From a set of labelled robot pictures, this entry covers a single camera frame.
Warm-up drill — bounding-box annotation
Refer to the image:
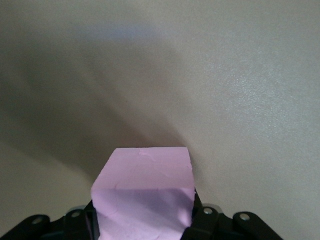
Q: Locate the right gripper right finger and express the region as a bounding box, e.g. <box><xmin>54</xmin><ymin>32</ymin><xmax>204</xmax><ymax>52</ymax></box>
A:
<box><xmin>181</xmin><ymin>189</ymin><xmax>285</xmax><ymax>240</ymax></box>

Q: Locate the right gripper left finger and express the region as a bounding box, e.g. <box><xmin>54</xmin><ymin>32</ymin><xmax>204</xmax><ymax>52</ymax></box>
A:
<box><xmin>0</xmin><ymin>201</ymin><xmax>101</xmax><ymax>240</ymax></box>

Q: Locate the pink foam cube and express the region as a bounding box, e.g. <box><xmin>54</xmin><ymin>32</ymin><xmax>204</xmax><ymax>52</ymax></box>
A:
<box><xmin>90</xmin><ymin>146</ymin><xmax>195</xmax><ymax>240</ymax></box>

